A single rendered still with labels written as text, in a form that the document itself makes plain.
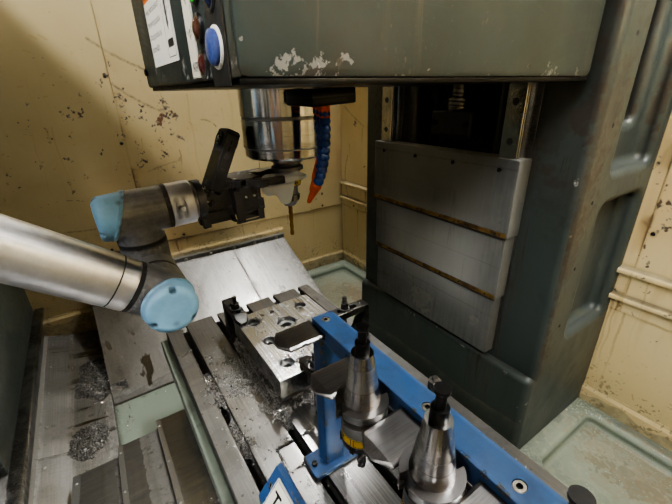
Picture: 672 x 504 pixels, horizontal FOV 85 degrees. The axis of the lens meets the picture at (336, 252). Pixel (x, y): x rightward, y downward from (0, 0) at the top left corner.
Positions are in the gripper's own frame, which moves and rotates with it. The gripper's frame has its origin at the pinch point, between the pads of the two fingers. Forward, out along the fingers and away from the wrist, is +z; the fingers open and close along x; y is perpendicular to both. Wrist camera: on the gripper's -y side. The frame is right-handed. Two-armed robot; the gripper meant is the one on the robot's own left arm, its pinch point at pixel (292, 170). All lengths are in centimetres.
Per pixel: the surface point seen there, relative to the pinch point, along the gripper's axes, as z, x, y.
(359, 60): -7.3, 32.5, -17.7
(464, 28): 9.0, 32.5, -20.9
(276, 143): -5.8, 6.3, -6.6
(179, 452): -35, -9, 66
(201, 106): 11, -101, -9
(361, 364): -15.2, 42.0, 12.2
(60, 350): -63, -88, 73
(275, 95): -5.1, 6.6, -14.2
